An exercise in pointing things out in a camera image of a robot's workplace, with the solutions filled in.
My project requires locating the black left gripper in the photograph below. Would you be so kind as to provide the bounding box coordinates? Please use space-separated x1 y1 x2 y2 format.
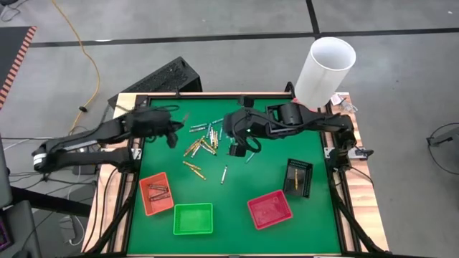
124 106 186 150

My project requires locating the orange plastic basket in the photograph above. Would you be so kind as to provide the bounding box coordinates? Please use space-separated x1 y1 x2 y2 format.
138 171 175 217

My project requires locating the silver metal bracket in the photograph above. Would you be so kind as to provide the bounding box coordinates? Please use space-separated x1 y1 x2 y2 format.
346 146 374 161

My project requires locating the green table mat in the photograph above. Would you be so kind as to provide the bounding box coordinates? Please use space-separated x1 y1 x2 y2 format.
127 98 341 254

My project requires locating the white cylindrical lamp shade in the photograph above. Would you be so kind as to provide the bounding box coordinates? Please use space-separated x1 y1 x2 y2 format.
293 36 357 109

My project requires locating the red plastic basket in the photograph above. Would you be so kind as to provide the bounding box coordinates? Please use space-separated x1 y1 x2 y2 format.
247 189 294 231

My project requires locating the green plastic basket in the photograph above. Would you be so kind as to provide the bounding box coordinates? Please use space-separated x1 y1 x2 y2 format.
173 202 214 237

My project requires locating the yellow extension cable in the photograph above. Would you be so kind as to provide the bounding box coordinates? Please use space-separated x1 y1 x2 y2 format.
51 0 102 137

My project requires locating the black metal floor beam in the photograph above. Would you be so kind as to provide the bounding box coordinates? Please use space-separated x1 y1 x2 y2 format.
10 185 93 218

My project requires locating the clear plastic bag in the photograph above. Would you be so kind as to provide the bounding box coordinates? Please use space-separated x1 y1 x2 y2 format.
339 98 359 115

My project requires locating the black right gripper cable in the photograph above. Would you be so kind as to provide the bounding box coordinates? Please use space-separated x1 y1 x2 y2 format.
247 134 264 153

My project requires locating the black plastic basket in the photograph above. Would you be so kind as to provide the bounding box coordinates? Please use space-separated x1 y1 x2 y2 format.
283 158 314 199

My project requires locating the black mat orange striped edge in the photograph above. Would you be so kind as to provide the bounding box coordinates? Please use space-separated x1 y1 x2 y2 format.
0 25 38 108

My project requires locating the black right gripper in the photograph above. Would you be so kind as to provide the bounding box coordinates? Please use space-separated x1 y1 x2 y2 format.
222 108 260 158

